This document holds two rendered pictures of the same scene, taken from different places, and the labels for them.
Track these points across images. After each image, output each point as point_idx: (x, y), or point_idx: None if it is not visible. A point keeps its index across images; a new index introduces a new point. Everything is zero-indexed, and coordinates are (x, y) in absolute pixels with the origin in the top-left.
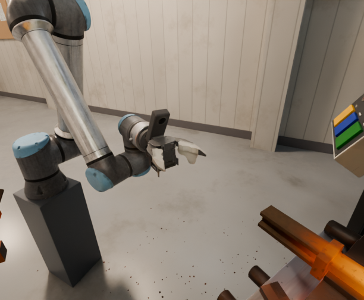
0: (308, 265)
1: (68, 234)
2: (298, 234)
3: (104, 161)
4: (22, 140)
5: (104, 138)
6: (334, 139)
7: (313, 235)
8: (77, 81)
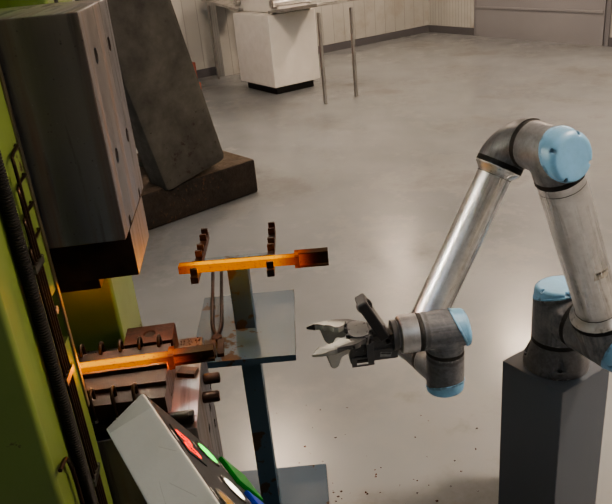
0: (188, 397)
1: (519, 437)
2: (187, 348)
3: None
4: (558, 279)
5: (430, 309)
6: None
7: (181, 352)
8: (558, 243)
